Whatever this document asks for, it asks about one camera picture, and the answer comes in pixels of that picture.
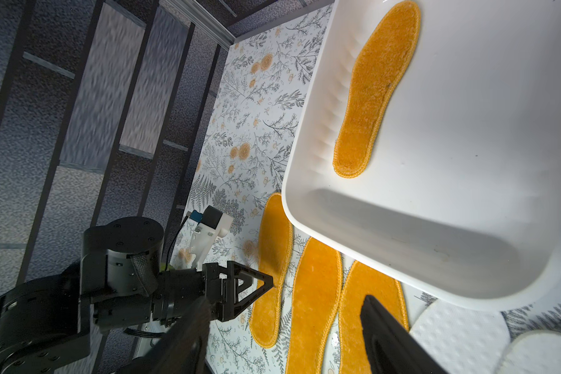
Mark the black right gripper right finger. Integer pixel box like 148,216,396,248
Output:
360,295,445,374

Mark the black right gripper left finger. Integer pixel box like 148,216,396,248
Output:
118,297,211,374

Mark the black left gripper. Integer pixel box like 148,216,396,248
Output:
93,261,274,331

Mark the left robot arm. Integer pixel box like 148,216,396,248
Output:
0,217,274,373

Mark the white plastic storage box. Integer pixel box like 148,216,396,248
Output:
282,1,561,311

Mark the left white insole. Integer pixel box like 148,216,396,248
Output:
410,300,511,373

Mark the white insole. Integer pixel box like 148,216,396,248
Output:
496,330,561,373
410,300,511,373

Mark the right white insole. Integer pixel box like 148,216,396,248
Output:
496,330,561,373

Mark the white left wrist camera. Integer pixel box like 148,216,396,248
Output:
186,206,234,271

